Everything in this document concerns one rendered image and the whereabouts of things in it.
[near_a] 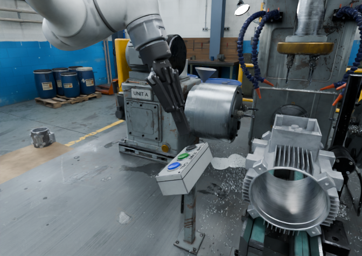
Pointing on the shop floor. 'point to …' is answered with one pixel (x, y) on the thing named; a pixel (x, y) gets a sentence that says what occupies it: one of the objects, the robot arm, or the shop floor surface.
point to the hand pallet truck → (107, 88)
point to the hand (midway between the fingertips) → (181, 121)
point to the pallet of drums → (64, 85)
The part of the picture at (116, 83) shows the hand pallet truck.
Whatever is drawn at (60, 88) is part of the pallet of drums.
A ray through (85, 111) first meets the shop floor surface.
